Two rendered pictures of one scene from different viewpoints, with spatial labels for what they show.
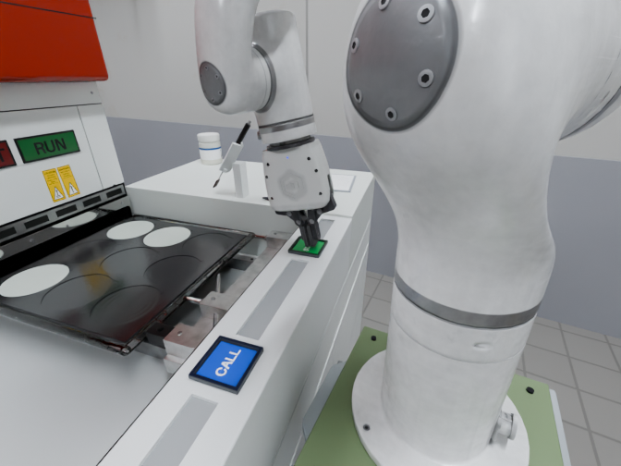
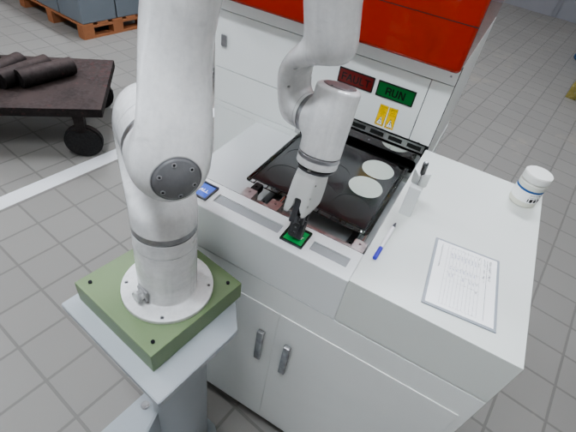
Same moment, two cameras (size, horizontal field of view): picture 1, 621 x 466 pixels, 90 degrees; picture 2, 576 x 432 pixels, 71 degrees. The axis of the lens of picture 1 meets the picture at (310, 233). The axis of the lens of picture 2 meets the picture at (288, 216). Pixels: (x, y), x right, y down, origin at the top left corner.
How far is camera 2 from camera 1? 89 cm
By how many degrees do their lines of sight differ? 75
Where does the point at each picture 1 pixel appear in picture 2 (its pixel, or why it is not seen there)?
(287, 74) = (306, 122)
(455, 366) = not seen: hidden behind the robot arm
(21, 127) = (388, 75)
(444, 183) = not seen: hidden behind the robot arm
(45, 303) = (292, 151)
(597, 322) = not seen: outside the picture
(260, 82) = (288, 114)
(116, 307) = (282, 172)
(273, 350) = (203, 203)
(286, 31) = (317, 99)
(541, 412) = (140, 336)
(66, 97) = (429, 71)
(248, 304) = (240, 200)
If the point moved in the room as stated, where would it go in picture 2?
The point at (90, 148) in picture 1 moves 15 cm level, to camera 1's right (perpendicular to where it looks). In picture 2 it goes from (420, 110) to (423, 135)
